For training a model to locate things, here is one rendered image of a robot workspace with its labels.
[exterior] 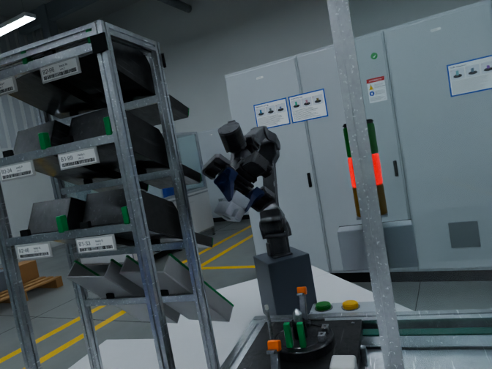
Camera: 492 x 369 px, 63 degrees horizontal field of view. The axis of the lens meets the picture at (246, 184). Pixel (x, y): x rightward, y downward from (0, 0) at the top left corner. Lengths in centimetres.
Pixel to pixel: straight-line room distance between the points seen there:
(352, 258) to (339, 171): 320
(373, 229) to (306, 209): 338
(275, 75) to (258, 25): 530
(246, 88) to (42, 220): 343
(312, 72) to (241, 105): 81
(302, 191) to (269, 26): 572
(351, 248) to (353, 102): 24
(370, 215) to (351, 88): 20
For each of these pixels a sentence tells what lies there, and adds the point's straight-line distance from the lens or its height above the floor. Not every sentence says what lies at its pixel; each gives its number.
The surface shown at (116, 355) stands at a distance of 140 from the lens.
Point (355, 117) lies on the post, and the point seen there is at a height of 142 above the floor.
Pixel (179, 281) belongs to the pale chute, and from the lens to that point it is 90.
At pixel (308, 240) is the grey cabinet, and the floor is 45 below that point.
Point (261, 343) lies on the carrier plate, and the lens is 98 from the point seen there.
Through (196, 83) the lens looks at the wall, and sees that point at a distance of 993.
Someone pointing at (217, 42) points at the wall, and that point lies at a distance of 974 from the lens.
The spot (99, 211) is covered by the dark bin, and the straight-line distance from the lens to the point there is 86.
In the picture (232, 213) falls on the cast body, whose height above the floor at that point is 127.
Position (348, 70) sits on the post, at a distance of 66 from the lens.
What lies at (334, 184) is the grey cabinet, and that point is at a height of 98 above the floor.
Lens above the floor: 139
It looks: 4 degrees down
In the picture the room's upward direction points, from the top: 10 degrees counter-clockwise
